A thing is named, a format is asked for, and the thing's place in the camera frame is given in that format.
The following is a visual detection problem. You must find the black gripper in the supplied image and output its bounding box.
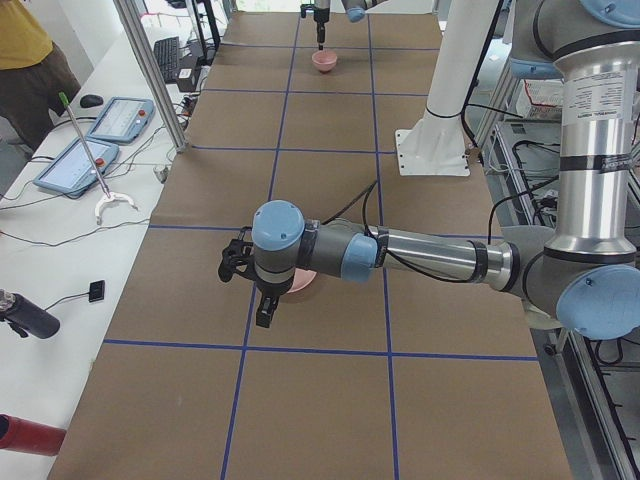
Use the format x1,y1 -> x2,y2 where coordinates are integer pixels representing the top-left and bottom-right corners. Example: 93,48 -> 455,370
313,0 -> 329,50
255,279 -> 292,328

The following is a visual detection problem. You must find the pink bowl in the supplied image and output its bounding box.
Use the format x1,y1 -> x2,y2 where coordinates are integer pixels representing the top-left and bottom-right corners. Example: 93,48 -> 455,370
311,49 -> 338,73

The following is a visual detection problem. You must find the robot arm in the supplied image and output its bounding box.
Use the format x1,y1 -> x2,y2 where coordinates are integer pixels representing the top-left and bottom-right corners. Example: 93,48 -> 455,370
249,1 -> 639,340
300,0 -> 384,50

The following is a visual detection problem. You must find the pink plate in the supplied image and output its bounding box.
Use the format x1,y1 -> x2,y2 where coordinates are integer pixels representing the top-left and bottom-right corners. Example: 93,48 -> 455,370
288,269 -> 316,294

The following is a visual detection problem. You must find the black keyboard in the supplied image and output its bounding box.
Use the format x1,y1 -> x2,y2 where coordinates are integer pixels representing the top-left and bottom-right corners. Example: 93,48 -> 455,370
153,36 -> 180,84

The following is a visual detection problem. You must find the small black square sensor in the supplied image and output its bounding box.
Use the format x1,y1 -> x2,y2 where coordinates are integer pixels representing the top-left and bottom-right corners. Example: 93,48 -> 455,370
88,280 -> 106,303

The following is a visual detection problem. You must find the reacher grabber tool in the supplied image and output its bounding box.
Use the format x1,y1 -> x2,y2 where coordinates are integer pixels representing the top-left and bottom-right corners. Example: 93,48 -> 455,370
58,92 -> 138,226

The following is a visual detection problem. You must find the far teach pendant tablet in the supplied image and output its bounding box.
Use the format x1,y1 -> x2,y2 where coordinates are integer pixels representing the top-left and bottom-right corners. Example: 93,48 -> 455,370
87,97 -> 155,145

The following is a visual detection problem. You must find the teach pendant tablet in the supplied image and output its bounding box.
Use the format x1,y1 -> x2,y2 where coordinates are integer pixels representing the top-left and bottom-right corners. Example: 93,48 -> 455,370
87,97 -> 155,145
33,138 -> 119,198

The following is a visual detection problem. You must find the near teach pendant tablet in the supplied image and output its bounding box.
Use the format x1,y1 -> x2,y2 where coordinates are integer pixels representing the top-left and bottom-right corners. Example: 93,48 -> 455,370
33,138 -> 119,198

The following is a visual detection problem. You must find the black computer mouse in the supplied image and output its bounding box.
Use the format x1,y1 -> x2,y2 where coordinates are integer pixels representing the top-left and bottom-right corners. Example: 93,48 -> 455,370
79,94 -> 104,109

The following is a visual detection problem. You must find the red bottle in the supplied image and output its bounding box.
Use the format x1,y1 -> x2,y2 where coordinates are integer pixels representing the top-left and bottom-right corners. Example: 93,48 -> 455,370
1,414 -> 66,456

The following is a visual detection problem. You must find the person in yellow shirt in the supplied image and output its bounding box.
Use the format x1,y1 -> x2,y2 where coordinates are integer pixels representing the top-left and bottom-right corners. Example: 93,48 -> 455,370
1,1 -> 81,150

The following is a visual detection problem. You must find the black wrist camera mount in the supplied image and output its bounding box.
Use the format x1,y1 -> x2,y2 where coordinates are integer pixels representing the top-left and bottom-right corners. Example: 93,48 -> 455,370
218,226 -> 257,283

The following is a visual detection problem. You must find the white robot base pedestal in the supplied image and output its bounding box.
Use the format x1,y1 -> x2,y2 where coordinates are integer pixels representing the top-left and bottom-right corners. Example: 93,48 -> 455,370
395,0 -> 501,177

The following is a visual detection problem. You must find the aluminium frame post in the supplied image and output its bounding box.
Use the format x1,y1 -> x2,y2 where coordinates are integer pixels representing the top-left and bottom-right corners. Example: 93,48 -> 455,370
113,0 -> 187,153

